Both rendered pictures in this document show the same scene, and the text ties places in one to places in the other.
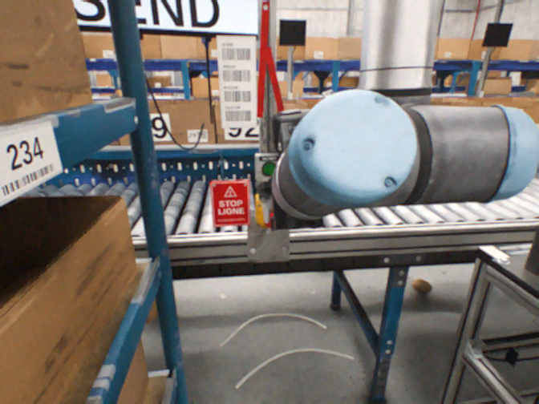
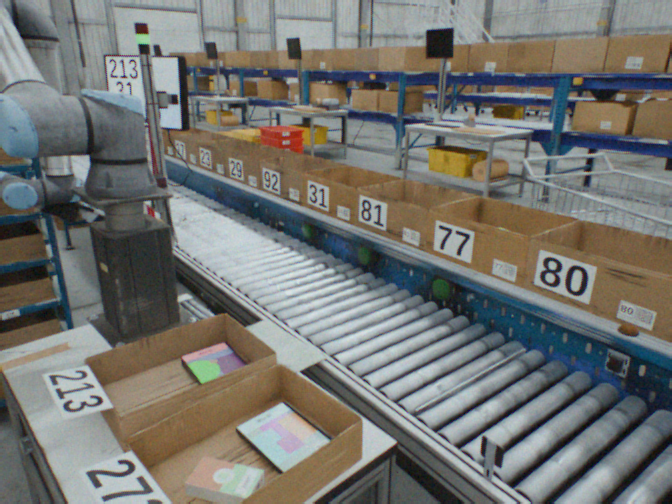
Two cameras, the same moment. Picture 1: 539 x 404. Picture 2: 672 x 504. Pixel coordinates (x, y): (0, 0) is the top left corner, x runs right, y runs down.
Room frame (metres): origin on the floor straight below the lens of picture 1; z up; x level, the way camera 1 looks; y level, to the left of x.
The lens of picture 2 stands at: (0.32, -2.20, 1.53)
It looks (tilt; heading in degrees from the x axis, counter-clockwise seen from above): 21 degrees down; 58
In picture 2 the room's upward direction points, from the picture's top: straight up
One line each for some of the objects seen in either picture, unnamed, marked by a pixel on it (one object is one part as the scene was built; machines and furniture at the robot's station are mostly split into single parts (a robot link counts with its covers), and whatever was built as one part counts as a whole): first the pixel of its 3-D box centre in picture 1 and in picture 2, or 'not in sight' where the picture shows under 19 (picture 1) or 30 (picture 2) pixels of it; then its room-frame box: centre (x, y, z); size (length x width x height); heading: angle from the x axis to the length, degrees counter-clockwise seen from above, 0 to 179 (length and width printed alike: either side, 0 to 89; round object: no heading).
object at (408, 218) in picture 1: (385, 199); (275, 267); (1.14, -0.43, 0.72); 0.52 x 0.05 x 0.05; 6
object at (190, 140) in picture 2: not in sight; (205, 149); (1.43, 1.23, 0.96); 0.39 x 0.29 x 0.17; 96
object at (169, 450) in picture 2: not in sight; (248, 448); (0.60, -1.42, 0.80); 0.38 x 0.28 x 0.10; 11
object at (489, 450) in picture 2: not in sight; (490, 463); (1.01, -1.69, 0.78); 0.05 x 0.01 x 0.11; 96
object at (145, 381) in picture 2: not in sight; (183, 372); (0.57, -1.09, 0.80); 0.38 x 0.28 x 0.10; 7
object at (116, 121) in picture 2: not in sight; (112, 123); (0.56, -0.67, 1.37); 0.17 x 0.15 x 0.18; 8
